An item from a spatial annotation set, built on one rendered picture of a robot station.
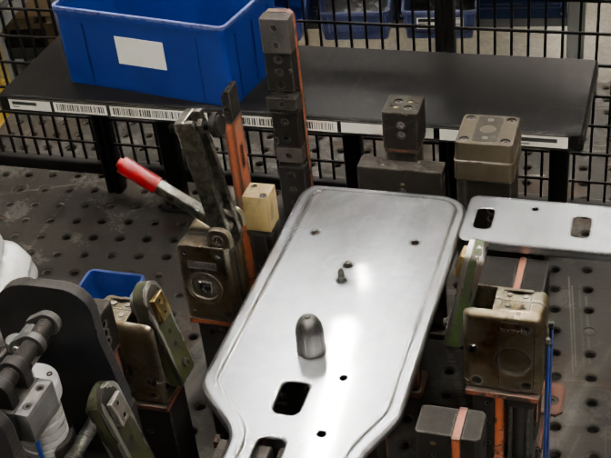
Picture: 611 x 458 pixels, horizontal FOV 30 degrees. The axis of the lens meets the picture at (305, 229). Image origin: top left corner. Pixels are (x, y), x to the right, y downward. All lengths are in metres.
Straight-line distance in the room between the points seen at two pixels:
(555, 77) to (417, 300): 0.51
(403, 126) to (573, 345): 0.43
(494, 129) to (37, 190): 1.01
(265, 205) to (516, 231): 0.31
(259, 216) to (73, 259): 0.65
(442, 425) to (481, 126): 0.49
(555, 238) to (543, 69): 0.38
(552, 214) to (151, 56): 0.64
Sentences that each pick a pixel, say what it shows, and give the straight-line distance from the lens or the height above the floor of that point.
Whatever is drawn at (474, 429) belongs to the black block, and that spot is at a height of 0.99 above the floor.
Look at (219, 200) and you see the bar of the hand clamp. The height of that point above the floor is 1.11.
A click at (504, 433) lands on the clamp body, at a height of 0.86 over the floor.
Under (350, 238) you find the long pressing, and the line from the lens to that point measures 1.43.
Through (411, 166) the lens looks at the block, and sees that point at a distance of 1.56.
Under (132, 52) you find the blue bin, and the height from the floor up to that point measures 1.10.
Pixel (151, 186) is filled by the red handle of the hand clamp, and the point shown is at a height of 1.12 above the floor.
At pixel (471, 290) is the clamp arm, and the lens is 1.24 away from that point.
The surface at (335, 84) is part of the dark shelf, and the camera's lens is 1.72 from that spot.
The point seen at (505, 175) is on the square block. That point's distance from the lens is 1.52.
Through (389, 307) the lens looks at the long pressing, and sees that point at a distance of 1.32.
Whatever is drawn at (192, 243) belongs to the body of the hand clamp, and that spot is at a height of 1.05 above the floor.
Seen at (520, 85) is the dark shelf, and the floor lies 1.03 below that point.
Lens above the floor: 1.84
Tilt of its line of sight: 35 degrees down
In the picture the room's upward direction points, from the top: 7 degrees counter-clockwise
